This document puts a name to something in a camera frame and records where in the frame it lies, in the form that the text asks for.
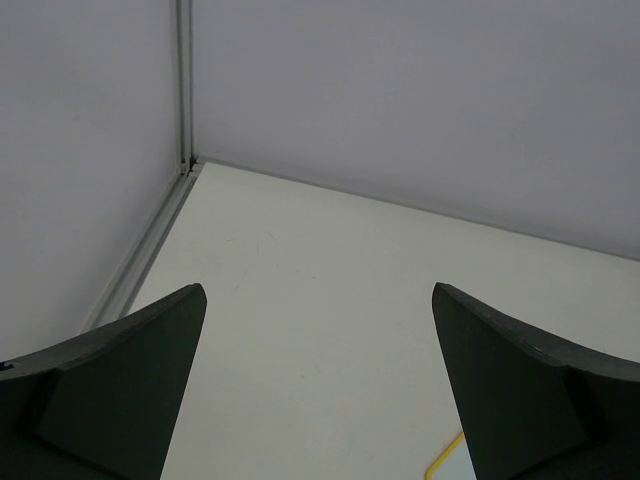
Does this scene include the left aluminium corner post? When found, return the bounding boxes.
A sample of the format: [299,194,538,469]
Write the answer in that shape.
[175,0,197,175]

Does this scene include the left aluminium table rail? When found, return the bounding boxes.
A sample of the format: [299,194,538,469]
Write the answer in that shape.
[79,164,201,334]

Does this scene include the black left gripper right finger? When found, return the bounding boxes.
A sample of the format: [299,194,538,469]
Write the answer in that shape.
[432,283,639,479]

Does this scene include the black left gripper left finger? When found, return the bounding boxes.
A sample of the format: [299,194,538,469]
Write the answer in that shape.
[1,284,207,479]

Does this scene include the yellow-framed small whiteboard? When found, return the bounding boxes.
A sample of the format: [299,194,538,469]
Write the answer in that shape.
[424,433,476,480]

